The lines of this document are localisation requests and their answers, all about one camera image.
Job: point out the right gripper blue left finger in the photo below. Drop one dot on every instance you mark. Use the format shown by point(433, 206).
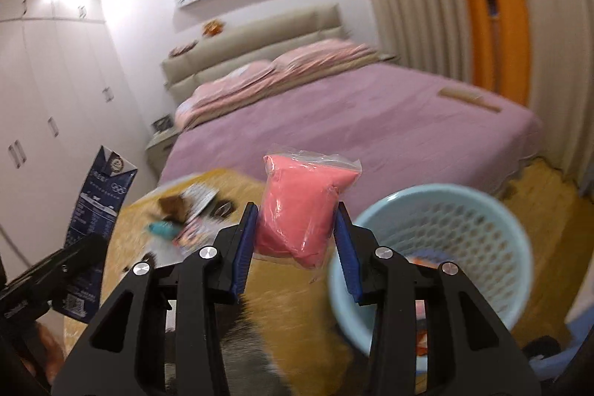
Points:
point(245, 242)

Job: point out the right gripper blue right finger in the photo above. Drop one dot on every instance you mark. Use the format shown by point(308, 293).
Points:
point(347, 253)

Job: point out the pink plastic pouch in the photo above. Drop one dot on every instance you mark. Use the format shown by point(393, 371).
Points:
point(297, 209)

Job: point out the colourful snack box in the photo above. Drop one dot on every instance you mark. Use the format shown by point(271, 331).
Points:
point(199, 232)

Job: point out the white heart-patterned packet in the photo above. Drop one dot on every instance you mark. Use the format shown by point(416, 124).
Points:
point(197, 197)

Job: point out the brown cardboard piece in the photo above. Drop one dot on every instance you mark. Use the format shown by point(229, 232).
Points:
point(175, 208)

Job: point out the teal plastic packet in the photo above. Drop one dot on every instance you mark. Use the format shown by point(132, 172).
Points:
point(164, 229)

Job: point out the white milk carton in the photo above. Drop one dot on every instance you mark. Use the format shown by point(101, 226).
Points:
point(96, 212)

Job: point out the person's left hand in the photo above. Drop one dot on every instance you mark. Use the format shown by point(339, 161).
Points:
point(51, 356)

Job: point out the light blue laundry basket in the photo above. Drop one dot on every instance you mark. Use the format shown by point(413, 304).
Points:
point(444, 222)

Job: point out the bed with purple cover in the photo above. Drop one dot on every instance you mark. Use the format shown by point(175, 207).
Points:
point(391, 119)

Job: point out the beige nightstand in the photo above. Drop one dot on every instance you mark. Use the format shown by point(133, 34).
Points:
point(159, 148)

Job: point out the left pink pillow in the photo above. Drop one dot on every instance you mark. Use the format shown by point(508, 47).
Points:
point(235, 81)

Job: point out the pink pillow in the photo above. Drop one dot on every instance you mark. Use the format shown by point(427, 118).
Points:
point(321, 54)
point(235, 81)

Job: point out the right pink pillow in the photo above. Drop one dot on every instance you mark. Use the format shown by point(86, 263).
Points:
point(321, 54)

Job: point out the wooden stick on bed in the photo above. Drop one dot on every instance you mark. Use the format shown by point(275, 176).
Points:
point(469, 98)

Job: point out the beige padded headboard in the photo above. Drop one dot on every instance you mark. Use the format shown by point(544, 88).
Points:
point(264, 39)

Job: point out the dark ornament on headboard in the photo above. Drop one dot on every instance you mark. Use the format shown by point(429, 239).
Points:
point(181, 50)

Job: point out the white wardrobe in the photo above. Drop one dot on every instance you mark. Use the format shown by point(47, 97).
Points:
point(63, 96)

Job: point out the orange plush toy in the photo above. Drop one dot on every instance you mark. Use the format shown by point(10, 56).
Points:
point(213, 28)

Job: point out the orange curtain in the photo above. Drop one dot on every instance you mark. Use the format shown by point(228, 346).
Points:
point(501, 47)

